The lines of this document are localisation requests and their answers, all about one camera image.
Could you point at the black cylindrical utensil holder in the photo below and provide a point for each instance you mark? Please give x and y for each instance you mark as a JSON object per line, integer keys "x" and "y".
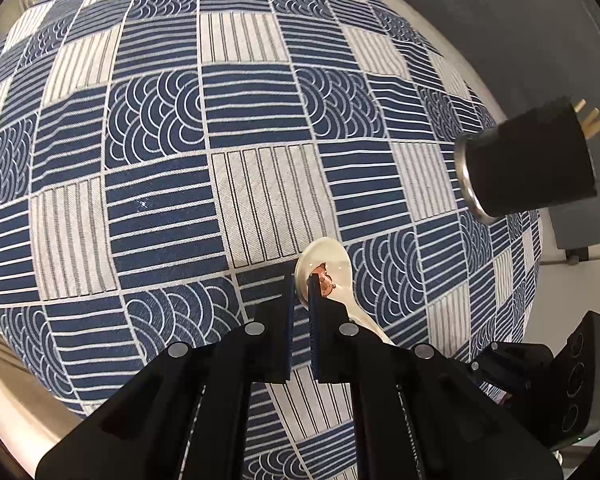
{"x": 530, "y": 160}

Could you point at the blue white patterned tablecloth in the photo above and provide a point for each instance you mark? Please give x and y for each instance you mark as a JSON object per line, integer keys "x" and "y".
{"x": 260, "y": 125}

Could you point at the cartoon print ceramic spoon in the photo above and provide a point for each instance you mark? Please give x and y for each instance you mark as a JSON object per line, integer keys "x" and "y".
{"x": 330, "y": 255}

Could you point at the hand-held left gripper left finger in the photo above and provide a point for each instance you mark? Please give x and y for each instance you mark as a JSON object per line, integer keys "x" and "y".
{"x": 289, "y": 340}

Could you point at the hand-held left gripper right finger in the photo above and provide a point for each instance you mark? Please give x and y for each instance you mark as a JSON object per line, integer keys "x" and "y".
{"x": 314, "y": 345}

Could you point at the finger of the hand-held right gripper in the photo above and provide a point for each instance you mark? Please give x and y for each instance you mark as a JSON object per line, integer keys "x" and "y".
{"x": 520, "y": 370}

